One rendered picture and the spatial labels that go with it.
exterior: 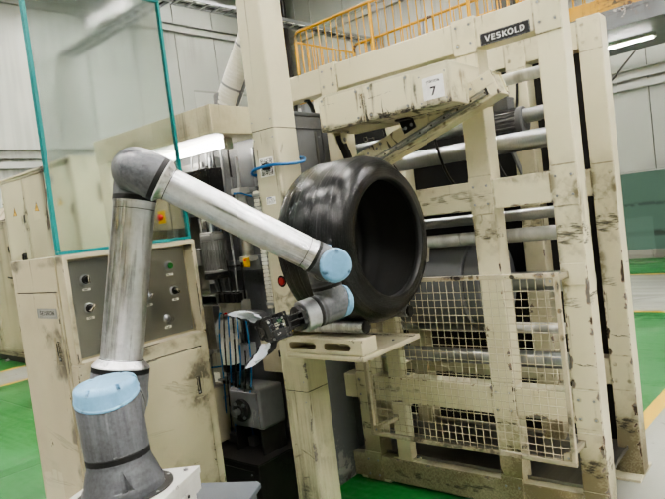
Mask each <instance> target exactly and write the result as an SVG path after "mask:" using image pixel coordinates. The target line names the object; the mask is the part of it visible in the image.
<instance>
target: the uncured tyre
mask: <svg viewBox="0 0 665 499"><path fill-rule="evenodd" d="M278 221H280V222H282V223H284V224H286V225H288V226H290V227H292V228H294V229H296V230H298V231H300V232H302V233H304V234H306V235H308V236H310V237H312V238H313V239H315V240H319V241H321V242H323V243H325V244H327V245H331V246H332V247H333V248H339V249H342V250H344V251H346V252H347V253H348V255H349V256H350V258H351V262H352V268H351V272H350V274H349V275H348V276H347V277H346V278H345V280H343V281H342V282H341V283H342V285H345V286H347V287H348V288H349V289H350V291H351V293H352V295H353V298H354V308H353V311H352V312H351V314H350V315H348V316H346V317H344V318H343V319H341V320H365V321H369V323H378V322H382V321H385V320H388V319H391V318H393V317H395V316H397V315H398V314H399V313H400V312H402V311H403V309H404V308H405V307H406V306H407V305H408V303H409V302H410V301H411V299H412V298H413V296H414V295H415V293H416V292H417V290H418V288H419V286H420V283H421V280H422V277H423V274H424V270H425V265H426V257H427V233H426V225H425V220H424V215H423V212H422V208H421V205H420V202H419V200H418V197H417V195H416V193H415V191H414V189H413V188H412V186H411V184H410V183H409V182H408V180H407V179H406V178H405V177H404V176H403V175H402V174H401V173H400V172H399V171H398V170H397V169H396V168H395V167H394V166H393V165H392V164H390V163H389V162H387V161H386V160H384V159H381V158H378V157H373V156H366V155H361V156H356V157H351V158H346V159H340V160H335V161H330V162H325V163H321V164H317V165H315V166H313V167H311V168H310V169H308V170H306V171H305V172H303V173H302V174H301V175H299V176H298V177H297V178H296V179H295V181H294V182H293V183H292V185H291V186H290V188H289V189H288V191H287V193H286V195H285V197H284V200H283V203H282V206H281V209H280V213H279V218H278ZM278 259H279V263H280V267H281V270H282V273H283V276H284V278H285V280H286V283H287V285H288V287H289V289H290V291H291V292H292V294H293V296H294V297H295V299H296V300H297V301H300V300H303V299H306V298H309V297H311V296H314V294H313V291H312V287H311V284H310V281H309V277H308V274H307V271H305V270H304V269H303V268H301V267H299V266H297V265H295V264H293V263H291V262H289V261H287V260H285V259H283V258H281V257H279V256H278Z"/></svg>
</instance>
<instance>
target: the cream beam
mask: <svg viewBox="0 0 665 499"><path fill-rule="evenodd" d="M441 73H443V80H444V89H445V96H443V97H439V98H435V99H431V100H427V101H424V98H423V90H422V81H421V79H423V78H427V77H430V76H434V75H438V74H441ZM478 76H479V68H478V67H475V66H471V65H467V64H463V63H459V62H455V61H451V60H445V61H441V62H438V63H434V64H431V65H428V66H424V67H421V68H417V69H414V70H410V71H407V72H404V73H400V74H397V75H393V76H390V77H386V78H383V79H379V80H376V81H373V82H369V83H366V84H362V85H359V86H355V87H352V88H349V89H345V90H342V91H338V92H336V93H332V94H329V95H326V96H322V97H319V98H318V102H319V110H320V118H321V126H322V133H332V132H336V131H341V130H345V131H349V132H348V134H361V133H365V132H370V131H374V130H378V129H383V128H387V127H392V126H396V125H400V123H399V122H395V120H396V119H401V118H405V117H410V118H413V119H414V118H415V117H418V116H421V115H426V114H430V113H434V112H439V111H443V110H447V109H451V108H455V107H460V106H464V105H467V104H469V90H468V83H469V82H471V81H472V80H474V79H475V78H477V77H478Z"/></svg>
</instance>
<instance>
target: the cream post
mask: <svg viewBox="0 0 665 499"><path fill-rule="evenodd" d="M236 8H237V23H238V30H239V38H240V46H241V54H242V62H243V69H244V77H245V85H246V93H247V101H248V108H249V116H250V123H251V131H252V138H253V146H254V154H255V162H256V167H259V166H260V164H259V159H260V158H265V157H269V156H273V163H275V162H292V161H299V160H300V159H299V151H298V143H297V135H296V129H295V128H296V127H295V119H294V111H293V103H292V95H291V87H290V79H289V71H288V63H287V55H286V48H285V40H284V32H283V24H282V16H281V8H280V0H236ZM274 172H275V175H274V176H268V177H263V178H261V172H260V169H259V170H257V177H258V185H259V193H260V201H261V208H262V213H264V214H266V215H268V216H270V217H272V218H274V219H276V220H278V218H279V213H280V209H281V206H282V203H283V200H284V197H285V195H286V193H287V191H288V189H289V188H290V186H291V185H292V183H293V182H294V181H295V179H296V178H297V177H298V176H299V175H301V166H300V163H299V164H293V165H279V166H274ZM271 196H275V198H276V204H271V205H267V201H266V197H271ZM267 253H268V262H269V270H270V277H271V285H272V293H273V301H274V307H275V313H278V312H281V311H286V313H287V312H290V309H291V308H292V307H293V306H294V304H295V303H296V302H297V300H296V299H295V297H294V296H293V294H292V292H291V291H290V289H289V287H288V285H287V283H286V280H285V278H284V276H283V273H282V270H281V267H280V263H279V259H278V256H277V255H275V254H273V253H271V252H269V251H268V252H267ZM279 278H284V280H285V284H284V285H280V284H279V282H278V280H279ZM279 346H280V354H281V362H282V370H283V378H284V385H285V393H286V401H287V409H288V417H289V424H290V432H291V440H292V448H293V454H294V462H295V470H296V477H297V484H298V493H299V499H341V492H340V484H339V476H338V468H337V460H336V451H335V443H334V435H333V420H332V412H331V404H330V396H329V389H328V381H327V373H326V365H325V361H324V360H322V359H308V358H295V357H287V352H288V351H287V350H286V342H285V341H279Z"/></svg>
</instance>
